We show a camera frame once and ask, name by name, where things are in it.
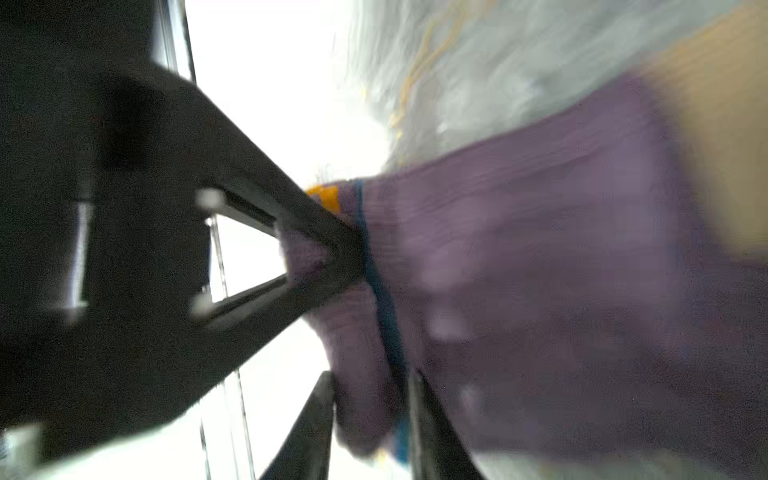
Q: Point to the front aluminium rail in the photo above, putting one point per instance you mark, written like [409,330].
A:
[224,439]

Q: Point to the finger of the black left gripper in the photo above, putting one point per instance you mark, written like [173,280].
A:
[110,174]

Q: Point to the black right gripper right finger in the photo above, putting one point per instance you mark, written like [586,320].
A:
[436,452]

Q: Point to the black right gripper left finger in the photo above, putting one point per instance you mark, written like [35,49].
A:
[305,453]

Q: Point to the purple sock tan toe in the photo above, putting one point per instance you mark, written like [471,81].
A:
[569,239]

